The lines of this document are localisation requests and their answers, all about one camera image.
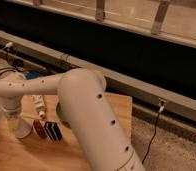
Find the white ceramic cup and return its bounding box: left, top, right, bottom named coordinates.
left=14, top=118, right=32, bottom=139

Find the blue object behind table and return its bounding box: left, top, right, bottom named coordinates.
left=26, top=71, right=41, bottom=80

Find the black coiled cable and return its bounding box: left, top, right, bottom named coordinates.
left=0, top=59, right=25, bottom=83

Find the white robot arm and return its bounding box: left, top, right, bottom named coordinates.
left=0, top=68, right=146, bottom=171

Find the white plug on rail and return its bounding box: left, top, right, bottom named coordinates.
left=4, top=42, right=13, bottom=49

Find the white tube with cap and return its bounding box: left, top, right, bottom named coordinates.
left=32, top=95, right=46, bottom=119

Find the red brown oval item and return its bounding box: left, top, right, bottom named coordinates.
left=33, top=120, right=47, bottom=139

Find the black cable with white plug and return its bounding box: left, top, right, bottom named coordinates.
left=140, top=99, right=167, bottom=165

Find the green ceramic bowl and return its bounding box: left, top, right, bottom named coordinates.
left=56, top=103, right=66, bottom=121

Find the black white striped eraser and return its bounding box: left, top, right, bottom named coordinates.
left=44, top=121, right=62, bottom=141

